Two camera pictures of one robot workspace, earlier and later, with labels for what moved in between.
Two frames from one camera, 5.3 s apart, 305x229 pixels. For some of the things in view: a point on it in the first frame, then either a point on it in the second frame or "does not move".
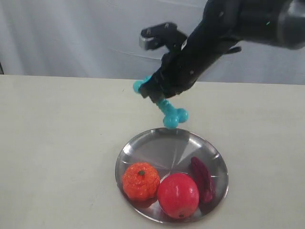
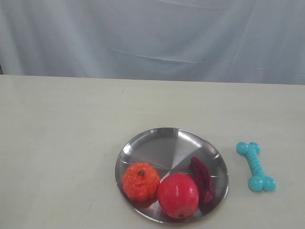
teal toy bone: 172,116 → 259,182
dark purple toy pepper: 202,175 does not move
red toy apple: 178,195 does not move
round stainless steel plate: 171,150 does not move
